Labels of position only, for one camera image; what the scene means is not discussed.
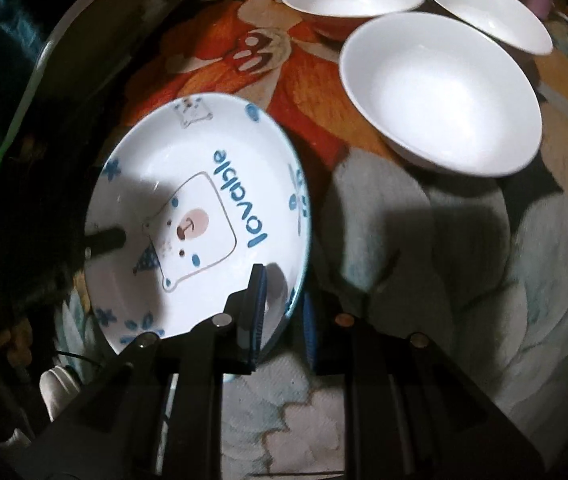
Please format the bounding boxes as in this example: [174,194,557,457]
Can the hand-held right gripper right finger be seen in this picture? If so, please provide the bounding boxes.
[303,292,547,480]

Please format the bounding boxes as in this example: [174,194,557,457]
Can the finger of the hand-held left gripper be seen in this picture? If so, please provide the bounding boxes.
[81,229,128,261]

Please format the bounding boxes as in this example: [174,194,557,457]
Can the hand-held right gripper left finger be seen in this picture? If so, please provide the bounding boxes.
[28,262,269,480]

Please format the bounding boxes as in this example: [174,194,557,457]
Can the white bear print plate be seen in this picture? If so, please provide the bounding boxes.
[84,94,311,358]

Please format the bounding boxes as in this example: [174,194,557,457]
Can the dark blue cloth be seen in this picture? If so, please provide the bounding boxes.
[0,0,64,311]

